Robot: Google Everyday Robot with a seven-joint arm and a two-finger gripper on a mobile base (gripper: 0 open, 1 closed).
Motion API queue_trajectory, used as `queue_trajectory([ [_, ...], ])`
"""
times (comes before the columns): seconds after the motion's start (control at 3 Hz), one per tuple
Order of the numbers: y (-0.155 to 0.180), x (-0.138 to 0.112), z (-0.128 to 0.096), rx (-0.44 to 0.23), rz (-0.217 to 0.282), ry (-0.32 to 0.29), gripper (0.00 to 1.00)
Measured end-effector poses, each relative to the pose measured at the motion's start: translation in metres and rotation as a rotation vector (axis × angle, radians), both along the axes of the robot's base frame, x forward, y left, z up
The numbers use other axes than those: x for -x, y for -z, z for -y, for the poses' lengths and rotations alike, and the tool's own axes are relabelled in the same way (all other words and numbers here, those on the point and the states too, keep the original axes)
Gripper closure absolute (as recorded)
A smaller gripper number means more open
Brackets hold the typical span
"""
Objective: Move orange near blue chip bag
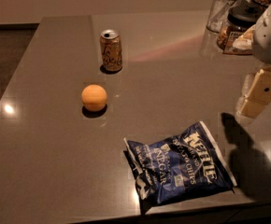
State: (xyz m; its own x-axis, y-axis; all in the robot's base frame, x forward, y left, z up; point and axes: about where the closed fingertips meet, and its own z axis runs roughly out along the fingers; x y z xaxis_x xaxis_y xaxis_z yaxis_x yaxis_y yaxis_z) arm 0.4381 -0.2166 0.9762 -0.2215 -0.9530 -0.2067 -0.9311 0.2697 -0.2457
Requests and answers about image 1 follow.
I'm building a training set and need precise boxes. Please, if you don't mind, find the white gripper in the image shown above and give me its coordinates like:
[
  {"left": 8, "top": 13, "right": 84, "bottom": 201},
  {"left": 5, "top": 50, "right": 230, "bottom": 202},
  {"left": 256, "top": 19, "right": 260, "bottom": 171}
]
[{"left": 235, "top": 5, "right": 271, "bottom": 119}]

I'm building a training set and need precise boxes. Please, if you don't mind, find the orange fruit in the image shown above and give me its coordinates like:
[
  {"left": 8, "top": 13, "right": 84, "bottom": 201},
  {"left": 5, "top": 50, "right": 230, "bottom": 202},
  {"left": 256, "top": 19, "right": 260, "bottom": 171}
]
[{"left": 81, "top": 84, "right": 107, "bottom": 112}]

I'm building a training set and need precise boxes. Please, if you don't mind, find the blue Kettle chip bag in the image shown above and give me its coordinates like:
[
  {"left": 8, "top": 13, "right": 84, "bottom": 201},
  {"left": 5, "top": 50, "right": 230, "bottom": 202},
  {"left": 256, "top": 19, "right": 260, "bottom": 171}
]
[{"left": 125, "top": 121, "right": 237, "bottom": 206}]

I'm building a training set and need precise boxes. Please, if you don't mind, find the glass jar with black lid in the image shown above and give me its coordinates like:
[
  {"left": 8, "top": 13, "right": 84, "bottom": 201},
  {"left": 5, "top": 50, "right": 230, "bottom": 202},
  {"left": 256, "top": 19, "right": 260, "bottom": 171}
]
[{"left": 217, "top": 1, "right": 263, "bottom": 55}]

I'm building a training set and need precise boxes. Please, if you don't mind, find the clear plastic cup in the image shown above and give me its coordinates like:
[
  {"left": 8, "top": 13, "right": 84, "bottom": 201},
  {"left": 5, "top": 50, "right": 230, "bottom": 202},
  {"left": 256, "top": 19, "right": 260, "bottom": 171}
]
[{"left": 207, "top": 0, "right": 241, "bottom": 33}]

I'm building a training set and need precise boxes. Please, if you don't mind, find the gold soda can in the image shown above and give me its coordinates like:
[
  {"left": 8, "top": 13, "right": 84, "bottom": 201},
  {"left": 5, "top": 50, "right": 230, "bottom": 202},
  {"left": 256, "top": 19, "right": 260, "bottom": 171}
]
[{"left": 100, "top": 29, "right": 122, "bottom": 73}]

